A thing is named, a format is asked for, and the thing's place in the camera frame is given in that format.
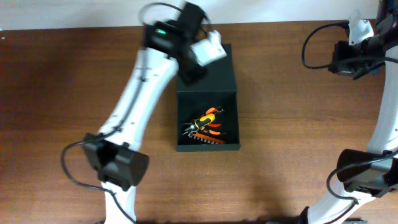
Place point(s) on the orange socket rail with sockets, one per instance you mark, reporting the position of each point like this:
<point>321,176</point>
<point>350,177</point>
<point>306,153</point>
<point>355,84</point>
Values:
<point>204,138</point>

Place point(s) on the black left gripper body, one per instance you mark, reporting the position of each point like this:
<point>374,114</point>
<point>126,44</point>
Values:
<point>193,72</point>

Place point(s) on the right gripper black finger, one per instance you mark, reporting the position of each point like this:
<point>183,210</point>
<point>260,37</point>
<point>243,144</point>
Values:
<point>338,68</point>
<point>340,51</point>

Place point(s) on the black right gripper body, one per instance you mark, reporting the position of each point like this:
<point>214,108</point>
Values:
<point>341,62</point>

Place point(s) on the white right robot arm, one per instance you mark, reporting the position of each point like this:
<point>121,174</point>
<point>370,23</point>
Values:
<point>361,176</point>

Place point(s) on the red handled side cutters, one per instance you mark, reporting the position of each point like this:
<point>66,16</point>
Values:
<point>215,111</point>

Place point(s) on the orange black long-nose pliers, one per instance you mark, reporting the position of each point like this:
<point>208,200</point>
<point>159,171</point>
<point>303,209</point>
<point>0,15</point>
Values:
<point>210,129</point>

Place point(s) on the yellow black stubby screwdriver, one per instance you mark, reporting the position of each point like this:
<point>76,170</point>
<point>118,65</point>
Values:
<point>200,122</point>

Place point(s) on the black box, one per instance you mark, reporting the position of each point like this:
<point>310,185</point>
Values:
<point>217,88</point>

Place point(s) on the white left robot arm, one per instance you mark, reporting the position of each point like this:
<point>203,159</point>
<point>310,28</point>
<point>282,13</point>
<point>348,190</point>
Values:
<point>169,49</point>

